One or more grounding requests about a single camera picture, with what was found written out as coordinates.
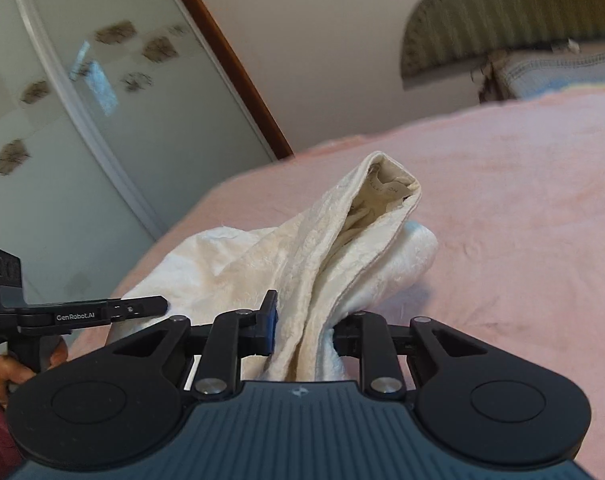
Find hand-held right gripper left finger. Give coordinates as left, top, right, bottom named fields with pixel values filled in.
left=115, top=289, right=280, bottom=402

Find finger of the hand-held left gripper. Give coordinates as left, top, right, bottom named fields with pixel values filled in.
left=106, top=295, right=170, bottom=320

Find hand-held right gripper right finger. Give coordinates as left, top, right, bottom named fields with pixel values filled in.
left=331, top=312, right=489, bottom=402

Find cream pants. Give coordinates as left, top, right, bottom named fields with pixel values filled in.
left=110, top=150, right=441, bottom=384

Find person's left hand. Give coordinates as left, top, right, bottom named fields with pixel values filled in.
left=0, top=337, right=69, bottom=395

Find pink blanket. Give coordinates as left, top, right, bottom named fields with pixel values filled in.
left=70, top=91, right=605, bottom=480

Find blue pillow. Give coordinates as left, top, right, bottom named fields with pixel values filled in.
left=496, top=52, right=605, bottom=102

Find olive striped headboard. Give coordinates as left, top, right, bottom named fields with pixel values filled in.
left=399, top=0, right=605, bottom=93

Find wooden door frame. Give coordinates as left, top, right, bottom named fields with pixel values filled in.
left=157, top=0, right=294, bottom=162

